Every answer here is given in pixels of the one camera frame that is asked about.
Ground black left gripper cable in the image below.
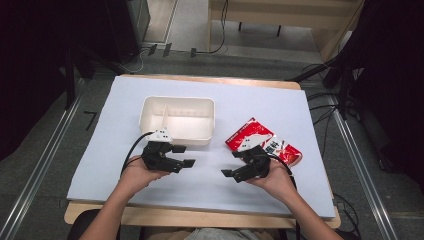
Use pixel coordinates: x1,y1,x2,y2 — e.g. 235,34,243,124
120,131,156,177

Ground black floor cable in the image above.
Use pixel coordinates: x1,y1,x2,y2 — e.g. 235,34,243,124
333,192,363,240

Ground person's right hand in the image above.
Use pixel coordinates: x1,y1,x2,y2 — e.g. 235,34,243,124
244,159,298,203

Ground red and white snack packet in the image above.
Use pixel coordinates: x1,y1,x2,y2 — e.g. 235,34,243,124
224,117,304,168

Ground black cabinet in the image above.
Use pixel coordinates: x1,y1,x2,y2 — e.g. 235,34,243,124
71,0,152,65

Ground white floor cable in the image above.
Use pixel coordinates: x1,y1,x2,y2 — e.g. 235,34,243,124
127,49,148,75

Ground dark cloth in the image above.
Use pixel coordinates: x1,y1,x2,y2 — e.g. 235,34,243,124
67,208,102,240

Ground light wooden bench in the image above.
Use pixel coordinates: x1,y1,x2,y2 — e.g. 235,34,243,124
207,0,366,63

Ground dark curtain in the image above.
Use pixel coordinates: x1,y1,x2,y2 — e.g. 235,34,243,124
0,0,76,162
344,0,424,189

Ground white table mat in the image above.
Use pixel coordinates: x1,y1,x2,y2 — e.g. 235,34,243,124
66,75,336,219

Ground black hanging cable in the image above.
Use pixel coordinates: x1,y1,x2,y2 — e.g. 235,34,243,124
195,0,230,55

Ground black floor cables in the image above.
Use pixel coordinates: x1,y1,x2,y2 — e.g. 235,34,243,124
305,89,338,158

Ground metal floor rail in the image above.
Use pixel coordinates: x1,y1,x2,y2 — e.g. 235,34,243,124
328,95,400,240
0,93,85,240

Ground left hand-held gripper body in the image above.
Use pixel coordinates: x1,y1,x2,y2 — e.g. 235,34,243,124
141,127,184,174

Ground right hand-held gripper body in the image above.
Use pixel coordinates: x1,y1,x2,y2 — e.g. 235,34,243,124
233,135,272,184

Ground person's left hand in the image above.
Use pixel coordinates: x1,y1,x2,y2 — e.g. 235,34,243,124
118,154,172,198

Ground person's grey shirt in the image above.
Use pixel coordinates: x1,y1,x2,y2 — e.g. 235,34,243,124
184,227,265,240

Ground white divided plastic container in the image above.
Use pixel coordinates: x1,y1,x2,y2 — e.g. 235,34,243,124
138,95,216,147

